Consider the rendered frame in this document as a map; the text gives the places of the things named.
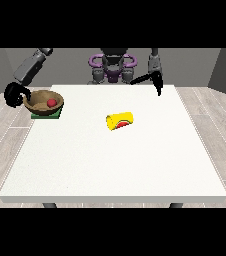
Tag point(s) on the grey robot trunk purple rings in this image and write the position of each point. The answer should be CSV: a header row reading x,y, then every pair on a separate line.
x,y
112,71

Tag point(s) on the small red ball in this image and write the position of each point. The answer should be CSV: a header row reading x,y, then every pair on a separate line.
x,y
52,102

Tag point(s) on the brown wooden bowl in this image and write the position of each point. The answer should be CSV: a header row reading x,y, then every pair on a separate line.
x,y
42,104

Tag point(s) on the dark table leg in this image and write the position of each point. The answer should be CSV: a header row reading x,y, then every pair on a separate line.
x,y
49,205
176,205

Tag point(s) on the green square pad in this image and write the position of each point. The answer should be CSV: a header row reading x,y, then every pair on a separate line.
x,y
46,115

